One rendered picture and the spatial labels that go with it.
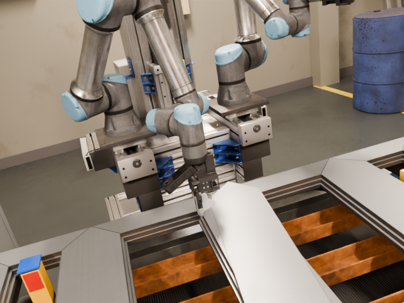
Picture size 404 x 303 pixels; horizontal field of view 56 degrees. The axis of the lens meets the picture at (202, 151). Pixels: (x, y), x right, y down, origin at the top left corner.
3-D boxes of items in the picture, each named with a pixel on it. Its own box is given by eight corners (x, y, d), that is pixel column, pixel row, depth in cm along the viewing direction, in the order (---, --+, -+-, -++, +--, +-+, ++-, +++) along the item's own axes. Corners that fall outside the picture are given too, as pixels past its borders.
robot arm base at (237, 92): (212, 100, 171) (208, 79, 167) (242, 92, 175) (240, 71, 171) (225, 108, 158) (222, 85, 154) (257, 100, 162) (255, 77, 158)
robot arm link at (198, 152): (183, 149, 107) (177, 140, 115) (186, 164, 109) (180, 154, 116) (208, 143, 109) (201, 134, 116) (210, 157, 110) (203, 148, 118)
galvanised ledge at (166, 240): (409, 173, 162) (409, 167, 160) (105, 267, 137) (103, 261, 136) (377, 156, 180) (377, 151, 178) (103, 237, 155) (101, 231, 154)
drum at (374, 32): (432, 105, 393) (441, 5, 353) (376, 119, 383) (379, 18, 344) (389, 91, 452) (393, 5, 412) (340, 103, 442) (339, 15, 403)
